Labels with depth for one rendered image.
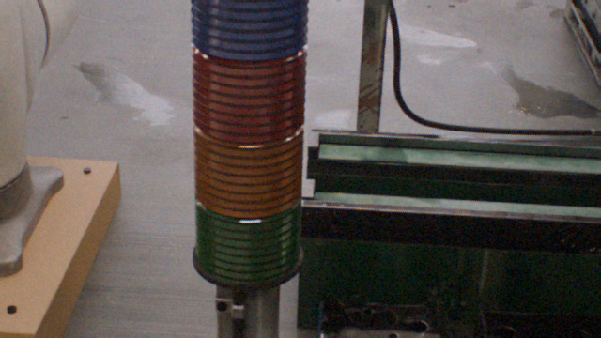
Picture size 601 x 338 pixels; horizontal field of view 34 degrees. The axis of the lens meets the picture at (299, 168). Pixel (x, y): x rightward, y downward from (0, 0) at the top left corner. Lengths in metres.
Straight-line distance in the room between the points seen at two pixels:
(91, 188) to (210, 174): 0.50
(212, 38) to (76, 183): 0.56
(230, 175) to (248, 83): 0.05
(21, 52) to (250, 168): 0.42
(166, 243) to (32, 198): 0.14
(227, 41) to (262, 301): 0.17
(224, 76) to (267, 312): 0.16
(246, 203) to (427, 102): 0.81
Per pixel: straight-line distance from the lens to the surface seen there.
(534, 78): 1.43
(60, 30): 1.03
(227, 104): 0.50
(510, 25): 1.61
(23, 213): 0.94
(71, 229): 0.95
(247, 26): 0.48
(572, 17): 1.63
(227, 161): 0.51
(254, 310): 0.59
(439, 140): 0.94
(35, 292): 0.87
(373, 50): 1.09
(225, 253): 0.54
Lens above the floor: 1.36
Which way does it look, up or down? 29 degrees down
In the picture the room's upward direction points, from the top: 2 degrees clockwise
